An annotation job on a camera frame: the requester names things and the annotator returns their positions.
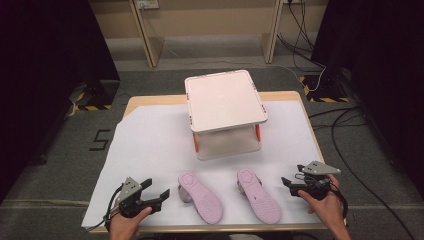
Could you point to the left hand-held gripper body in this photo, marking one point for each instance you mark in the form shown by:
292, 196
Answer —
129, 191

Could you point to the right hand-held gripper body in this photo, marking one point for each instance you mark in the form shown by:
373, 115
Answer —
318, 168

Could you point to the pink slipper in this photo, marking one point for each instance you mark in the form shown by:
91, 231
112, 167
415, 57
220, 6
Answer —
258, 196
201, 196

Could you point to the white storage box orange clips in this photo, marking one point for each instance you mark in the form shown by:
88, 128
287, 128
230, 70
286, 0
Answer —
225, 101

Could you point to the person's left hand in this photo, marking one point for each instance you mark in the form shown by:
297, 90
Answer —
126, 226

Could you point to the person's right hand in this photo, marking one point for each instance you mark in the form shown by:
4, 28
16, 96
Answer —
328, 210

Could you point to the white table sheet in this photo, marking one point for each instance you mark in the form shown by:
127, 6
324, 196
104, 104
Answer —
153, 150

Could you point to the black stand base striped tape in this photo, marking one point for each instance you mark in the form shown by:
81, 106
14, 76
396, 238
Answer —
321, 86
96, 95

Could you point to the wooden table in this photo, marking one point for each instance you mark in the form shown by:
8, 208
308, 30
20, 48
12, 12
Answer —
156, 99

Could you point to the black curtain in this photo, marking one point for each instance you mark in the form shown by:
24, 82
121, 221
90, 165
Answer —
43, 83
383, 66

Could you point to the beige wooden desk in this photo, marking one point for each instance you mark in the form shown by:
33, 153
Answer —
151, 43

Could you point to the white wall socket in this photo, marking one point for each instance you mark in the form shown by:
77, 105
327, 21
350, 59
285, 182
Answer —
147, 4

